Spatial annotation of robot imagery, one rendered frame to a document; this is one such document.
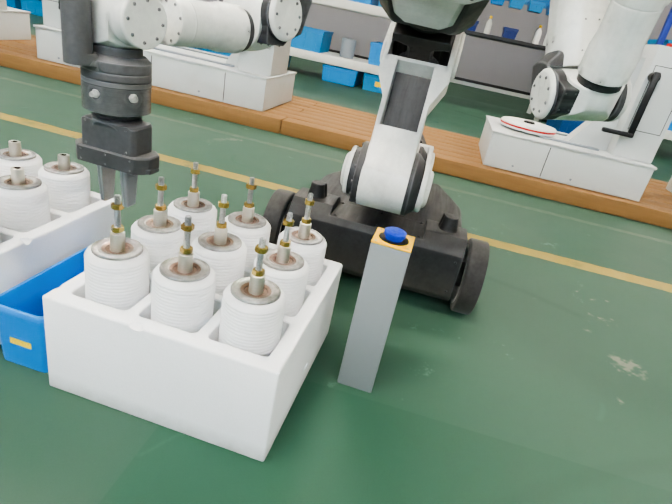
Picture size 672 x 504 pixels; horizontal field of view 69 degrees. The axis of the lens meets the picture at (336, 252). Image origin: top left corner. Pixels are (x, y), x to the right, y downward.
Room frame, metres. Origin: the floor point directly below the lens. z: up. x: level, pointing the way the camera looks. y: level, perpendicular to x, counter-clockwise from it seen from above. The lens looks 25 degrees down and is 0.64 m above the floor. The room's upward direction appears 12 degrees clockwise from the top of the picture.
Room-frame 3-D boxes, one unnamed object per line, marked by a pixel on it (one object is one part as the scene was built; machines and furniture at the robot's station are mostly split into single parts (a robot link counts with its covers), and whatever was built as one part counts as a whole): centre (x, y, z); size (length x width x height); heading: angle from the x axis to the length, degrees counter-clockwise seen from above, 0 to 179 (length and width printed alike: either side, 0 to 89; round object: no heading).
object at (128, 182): (0.67, 0.32, 0.36); 0.03 x 0.02 x 0.06; 170
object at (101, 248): (0.67, 0.34, 0.25); 0.08 x 0.08 x 0.01
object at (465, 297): (1.17, -0.36, 0.10); 0.20 x 0.05 x 0.20; 172
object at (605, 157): (2.85, -1.11, 0.45); 0.82 x 0.57 x 0.74; 82
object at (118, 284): (0.67, 0.34, 0.16); 0.10 x 0.10 x 0.18
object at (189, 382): (0.77, 0.20, 0.09); 0.39 x 0.39 x 0.18; 81
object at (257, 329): (0.64, 0.11, 0.16); 0.10 x 0.10 x 0.18
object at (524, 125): (2.86, -0.90, 0.30); 0.30 x 0.30 x 0.04
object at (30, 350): (0.78, 0.47, 0.06); 0.30 x 0.11 x 0.12; 171
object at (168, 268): (0.66, 0.22, 0.25); 0.08 x 0.08 x 0.01
